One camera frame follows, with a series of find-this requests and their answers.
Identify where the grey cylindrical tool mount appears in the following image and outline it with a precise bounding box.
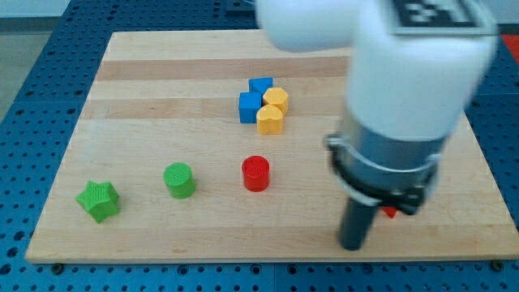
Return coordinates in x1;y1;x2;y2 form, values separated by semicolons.
325;110;446;215

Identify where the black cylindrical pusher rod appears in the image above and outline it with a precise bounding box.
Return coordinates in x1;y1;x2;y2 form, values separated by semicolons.
337;198;379;251

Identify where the red star block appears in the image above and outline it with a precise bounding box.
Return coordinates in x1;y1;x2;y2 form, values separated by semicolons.
381;207;398;219

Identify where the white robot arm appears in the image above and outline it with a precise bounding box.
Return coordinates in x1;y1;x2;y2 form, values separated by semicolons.
255;1;498;251

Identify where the green star block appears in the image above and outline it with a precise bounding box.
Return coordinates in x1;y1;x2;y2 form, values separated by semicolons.
75;181;119;223

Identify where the red cylinder block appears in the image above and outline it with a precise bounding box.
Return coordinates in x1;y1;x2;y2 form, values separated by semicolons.
242;156;270;192

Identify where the yellow heart block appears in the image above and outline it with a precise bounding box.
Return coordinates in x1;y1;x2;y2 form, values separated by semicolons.
256;105;284;135

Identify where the yellow hexagon block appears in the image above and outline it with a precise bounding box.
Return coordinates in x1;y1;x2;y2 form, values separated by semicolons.
263;87;289;114

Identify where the blue cube block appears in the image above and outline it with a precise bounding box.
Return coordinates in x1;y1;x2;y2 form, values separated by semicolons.
238;92;262;123

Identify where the black white fiducial tag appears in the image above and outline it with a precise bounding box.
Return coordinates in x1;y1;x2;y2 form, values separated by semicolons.
386;0;492;36

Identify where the blue angular block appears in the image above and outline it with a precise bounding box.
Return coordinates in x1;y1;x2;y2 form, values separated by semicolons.
248;77;273;95

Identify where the wooden board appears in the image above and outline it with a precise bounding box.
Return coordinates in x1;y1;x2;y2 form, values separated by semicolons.
25;30;518;264

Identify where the green cylinder block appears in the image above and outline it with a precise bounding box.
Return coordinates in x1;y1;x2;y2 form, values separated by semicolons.
163;162;196;200

